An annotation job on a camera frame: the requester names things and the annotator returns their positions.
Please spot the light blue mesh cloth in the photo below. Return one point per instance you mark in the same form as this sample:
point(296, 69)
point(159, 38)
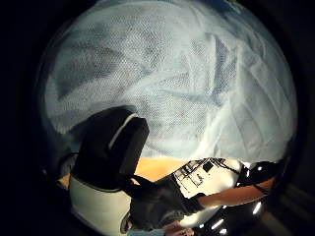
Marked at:
point(177, 82)

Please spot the white marker cube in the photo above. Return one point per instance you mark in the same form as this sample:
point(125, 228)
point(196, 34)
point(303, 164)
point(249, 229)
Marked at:
point(203, 175)

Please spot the the person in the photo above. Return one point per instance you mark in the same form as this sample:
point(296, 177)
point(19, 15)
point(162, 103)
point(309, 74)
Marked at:
point(177, 229)

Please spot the long ceiling lamp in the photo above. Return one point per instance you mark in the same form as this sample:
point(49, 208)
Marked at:
point(257, 207)
point(217, 224)

